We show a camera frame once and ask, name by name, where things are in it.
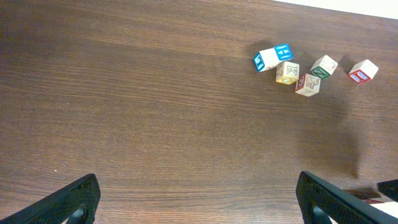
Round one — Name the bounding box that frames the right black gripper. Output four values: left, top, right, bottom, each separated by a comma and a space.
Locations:
377, 179, 398, 202

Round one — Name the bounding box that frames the yellow letter K block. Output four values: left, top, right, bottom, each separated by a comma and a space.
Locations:
275, 61, 300, 85

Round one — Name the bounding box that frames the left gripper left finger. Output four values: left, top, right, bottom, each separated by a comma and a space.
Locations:
1, 174, 101, 224

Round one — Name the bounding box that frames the wood block blue side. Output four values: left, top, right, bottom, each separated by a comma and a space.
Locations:
253, 48, 280, 72

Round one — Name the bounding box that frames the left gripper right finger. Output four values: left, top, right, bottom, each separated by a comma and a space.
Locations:
296, 171, 397, 224

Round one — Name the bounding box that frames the blue top wood block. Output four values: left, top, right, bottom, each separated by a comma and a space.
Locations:
274, 44, 294, 61

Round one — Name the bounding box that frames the wood block red E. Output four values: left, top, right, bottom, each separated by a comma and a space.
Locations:
295, 73, 321, 97

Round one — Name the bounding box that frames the red number wood block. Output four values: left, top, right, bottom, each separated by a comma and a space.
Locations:
364, 199, 398, 218

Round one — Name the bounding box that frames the far red wood block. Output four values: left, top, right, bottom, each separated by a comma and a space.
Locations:
348, 59, 379, 83

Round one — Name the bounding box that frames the green letter N block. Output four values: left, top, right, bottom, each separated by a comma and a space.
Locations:
310, 55, 338, 79

